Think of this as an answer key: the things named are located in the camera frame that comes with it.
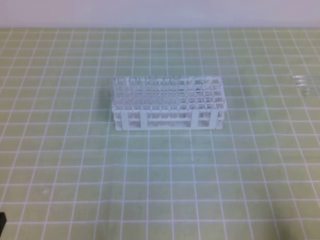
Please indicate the white plastic test tube rack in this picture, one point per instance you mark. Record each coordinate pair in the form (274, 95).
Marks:
(201, 105)

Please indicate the green checkered tablecloth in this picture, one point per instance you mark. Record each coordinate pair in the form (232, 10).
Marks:
(67, 174)

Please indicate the clear test tubes at edge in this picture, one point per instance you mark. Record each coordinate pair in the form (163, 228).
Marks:
(308, 85)

